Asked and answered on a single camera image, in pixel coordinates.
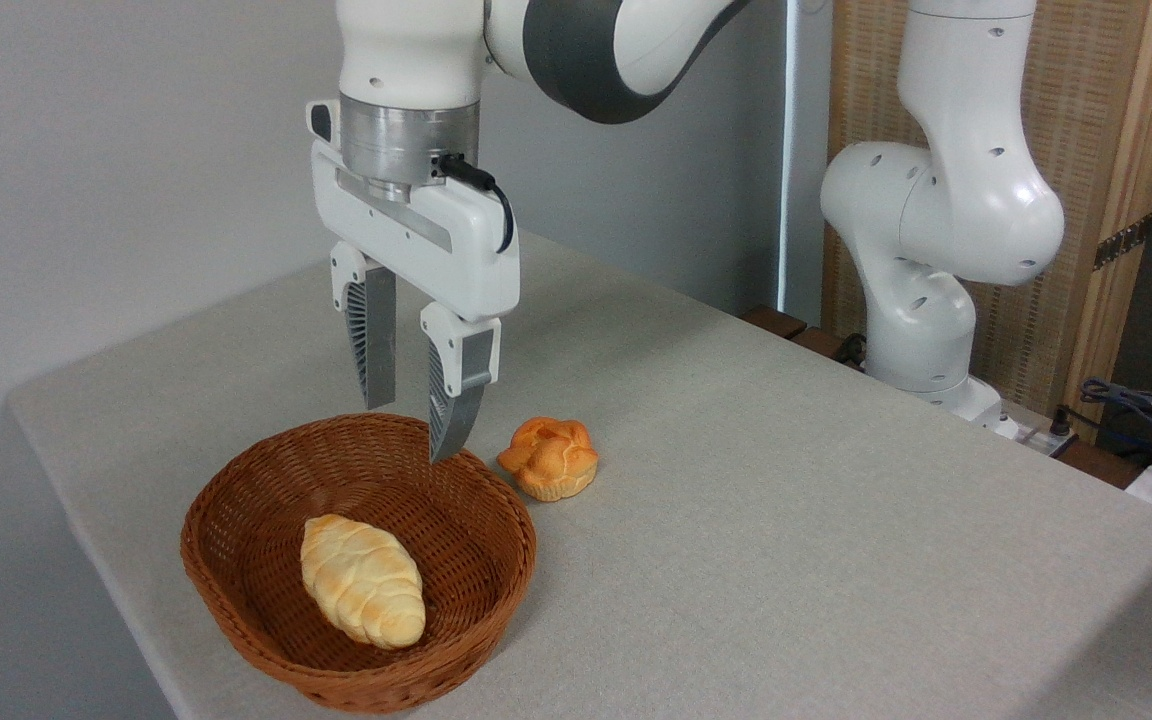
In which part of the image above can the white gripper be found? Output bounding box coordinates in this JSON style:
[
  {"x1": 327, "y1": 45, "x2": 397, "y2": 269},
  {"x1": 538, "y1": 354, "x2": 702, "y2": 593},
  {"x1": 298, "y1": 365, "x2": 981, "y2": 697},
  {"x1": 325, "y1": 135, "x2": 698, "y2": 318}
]
[{"x1": 306, "y1": 99, "x2": 523, "y2": 465}]

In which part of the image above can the long braided bread loaf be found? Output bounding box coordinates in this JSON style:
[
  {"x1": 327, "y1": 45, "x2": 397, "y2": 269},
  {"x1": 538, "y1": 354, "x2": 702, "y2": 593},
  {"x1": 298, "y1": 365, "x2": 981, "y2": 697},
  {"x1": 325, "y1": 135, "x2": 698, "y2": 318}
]
[{"x1": 300, "y1": 514, "x2": 427, "y2": 650}]

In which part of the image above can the round orange bread bun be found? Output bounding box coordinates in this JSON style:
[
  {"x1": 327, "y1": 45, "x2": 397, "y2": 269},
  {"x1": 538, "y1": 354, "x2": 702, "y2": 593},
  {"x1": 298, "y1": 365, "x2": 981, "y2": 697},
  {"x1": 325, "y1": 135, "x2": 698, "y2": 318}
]
[{"x1": 497, "y1": 417, "x2": 600, "y2": 502}]

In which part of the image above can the brown wicker basket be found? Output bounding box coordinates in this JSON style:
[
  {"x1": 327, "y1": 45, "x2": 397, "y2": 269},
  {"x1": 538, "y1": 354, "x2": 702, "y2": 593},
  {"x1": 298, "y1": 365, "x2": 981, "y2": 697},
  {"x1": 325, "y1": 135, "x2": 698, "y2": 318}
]
[{"x1": 180, "y1": 413, "x2": 538, "y2": 715}]

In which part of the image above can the wooden rattan screen panel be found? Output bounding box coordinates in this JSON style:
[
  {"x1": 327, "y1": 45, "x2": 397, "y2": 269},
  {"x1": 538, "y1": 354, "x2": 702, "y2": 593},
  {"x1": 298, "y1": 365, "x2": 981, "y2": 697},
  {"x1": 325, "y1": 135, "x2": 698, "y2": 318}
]
[{"x1": 821, "y1": 0, "x2": 1152, "y2": 446}]

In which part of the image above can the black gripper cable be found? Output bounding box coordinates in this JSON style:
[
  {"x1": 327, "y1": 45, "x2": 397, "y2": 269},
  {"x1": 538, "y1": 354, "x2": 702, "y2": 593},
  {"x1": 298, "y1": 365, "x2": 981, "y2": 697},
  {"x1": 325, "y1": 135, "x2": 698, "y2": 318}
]
[{"x1": 435, "y1": 152, "x2": 516, "y2": 255}]

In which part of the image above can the black metal hinge strap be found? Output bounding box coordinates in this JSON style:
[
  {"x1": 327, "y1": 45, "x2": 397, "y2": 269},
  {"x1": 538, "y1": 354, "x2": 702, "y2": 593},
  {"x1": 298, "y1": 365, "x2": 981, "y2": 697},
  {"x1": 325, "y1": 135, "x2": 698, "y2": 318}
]
[{"x1": 1093, "y1": 214, "x2": 1152, "y2": 272}]

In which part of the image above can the black cable bundle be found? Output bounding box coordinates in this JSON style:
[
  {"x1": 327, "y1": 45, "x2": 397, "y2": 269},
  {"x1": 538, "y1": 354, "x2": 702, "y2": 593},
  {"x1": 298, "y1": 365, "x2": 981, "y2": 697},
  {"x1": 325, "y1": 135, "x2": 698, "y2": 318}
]
[{"x1": 1080, "y1": 377, "x2": 1152, "y2": 456}]

